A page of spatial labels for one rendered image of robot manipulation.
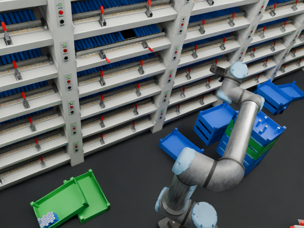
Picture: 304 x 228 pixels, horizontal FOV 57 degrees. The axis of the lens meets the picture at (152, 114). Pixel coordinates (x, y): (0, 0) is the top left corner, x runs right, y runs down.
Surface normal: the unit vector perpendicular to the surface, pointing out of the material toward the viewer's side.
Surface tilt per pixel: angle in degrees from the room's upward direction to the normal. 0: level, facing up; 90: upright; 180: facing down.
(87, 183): 0
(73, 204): 18
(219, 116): 0
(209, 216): 7
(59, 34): 90
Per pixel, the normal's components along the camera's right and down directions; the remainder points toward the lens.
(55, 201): -0.14, -0.54
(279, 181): 0.13, -0.67
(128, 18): 0.29, -0.43
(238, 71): 0.02, -0.07
